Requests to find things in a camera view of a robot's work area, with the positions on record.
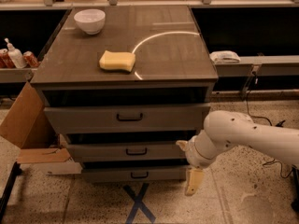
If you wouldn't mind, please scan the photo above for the black power adapter cable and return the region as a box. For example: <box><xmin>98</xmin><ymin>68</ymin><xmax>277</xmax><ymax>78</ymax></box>
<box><xmin>245</xmin><ymin>73</ymin><xmax>293</xmax><ymax>179</ymax></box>

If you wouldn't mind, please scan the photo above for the brown cardboard box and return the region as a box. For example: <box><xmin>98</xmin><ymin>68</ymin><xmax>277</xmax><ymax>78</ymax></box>
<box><xmin>0</xmin><ymin>82</ymin><xmax>82</xmax><ymax>175</ymax></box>

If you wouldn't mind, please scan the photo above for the white bowl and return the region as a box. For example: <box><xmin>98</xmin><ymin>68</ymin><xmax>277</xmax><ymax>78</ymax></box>
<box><xmin>74</xmin><ymin>9</ymin><xmax>106</xmax><ymax>35</ymax></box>

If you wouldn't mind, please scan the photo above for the black stand leg left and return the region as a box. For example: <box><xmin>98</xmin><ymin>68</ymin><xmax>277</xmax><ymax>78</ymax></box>
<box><xmin>0</xmin><ymin>161</ymin><xmax>21</xmax><ymax>221</ymax></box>

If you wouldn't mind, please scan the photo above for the red soda can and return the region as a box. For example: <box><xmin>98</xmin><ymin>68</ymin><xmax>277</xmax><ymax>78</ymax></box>
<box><xmin>0</xmin><ymin>49</ymin><xmax>15</xmax><ymax>68</ymax></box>
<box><xmin>23</xmin><ymin>51</ymin><xmax>39</xmax><ymax>68</ymax></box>

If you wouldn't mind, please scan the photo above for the white pump bottle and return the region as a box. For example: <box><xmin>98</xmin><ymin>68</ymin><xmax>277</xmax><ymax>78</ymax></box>
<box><xmin>5</xmin><ymin>38</ymin><xmax>26</xmax><ymax>69</ymax></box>

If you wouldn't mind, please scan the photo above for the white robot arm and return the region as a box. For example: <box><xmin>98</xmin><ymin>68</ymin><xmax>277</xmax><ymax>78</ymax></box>
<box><xmin>176</xmin><ymin>110</ymin><xmax>299</xmax><ymax>196</ymax></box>

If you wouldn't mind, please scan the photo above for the yellow sponge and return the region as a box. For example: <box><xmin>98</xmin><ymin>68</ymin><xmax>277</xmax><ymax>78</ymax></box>
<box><xmin>99</xmin><ymin>50</ymin><xmax>135</xmax><ymax>72</ymax></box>

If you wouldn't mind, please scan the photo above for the red soda can left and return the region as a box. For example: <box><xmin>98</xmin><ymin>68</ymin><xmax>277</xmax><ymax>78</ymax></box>
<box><xmin>0</xmin><ymin>49</ymin><xmax>15</xmax><ymax>68</ymax></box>

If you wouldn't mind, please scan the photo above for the grey drawer cabinet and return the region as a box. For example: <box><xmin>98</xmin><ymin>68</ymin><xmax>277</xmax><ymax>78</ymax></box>
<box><xmin>31</xmin><ymin>6</ymin><xmax>218</xmax><ymax>172</ymax></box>

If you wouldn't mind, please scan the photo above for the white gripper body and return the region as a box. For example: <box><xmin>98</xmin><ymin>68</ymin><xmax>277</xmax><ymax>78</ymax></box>
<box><xmin>185</xmin><ymin>133</ymin><xmax>217</xmax><ymax>169</ymax></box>

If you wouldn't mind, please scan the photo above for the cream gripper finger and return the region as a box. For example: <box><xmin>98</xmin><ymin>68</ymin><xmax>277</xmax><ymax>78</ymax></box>
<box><xmin>176</xmin><ymin>140</ymin><xmax>188</xmax><ymax>151</ymax></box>
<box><xmin>185</xmin><ymin>168</ymin><xmax>204</xmax><ymax>196</ymax></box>

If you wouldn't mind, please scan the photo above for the grey top drawer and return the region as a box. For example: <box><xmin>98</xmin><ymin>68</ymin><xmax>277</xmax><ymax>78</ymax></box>
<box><xmin>45</xmin><ymin>104</ymin><xmax>210</xmax><ymax>134</ymax></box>

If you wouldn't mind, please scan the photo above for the folded white cloth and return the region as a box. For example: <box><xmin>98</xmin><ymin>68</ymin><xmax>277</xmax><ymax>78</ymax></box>
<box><xmin>209</xmin><ymin>50</ymin><xmax>241</xmax><ymax>63</ymax></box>

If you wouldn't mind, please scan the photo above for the black stand right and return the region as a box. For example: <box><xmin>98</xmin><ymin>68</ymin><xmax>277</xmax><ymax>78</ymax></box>
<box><xmin>291</xmin><ymin>168</ymin><xmax>299</xmax><ymax>213</ymax></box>

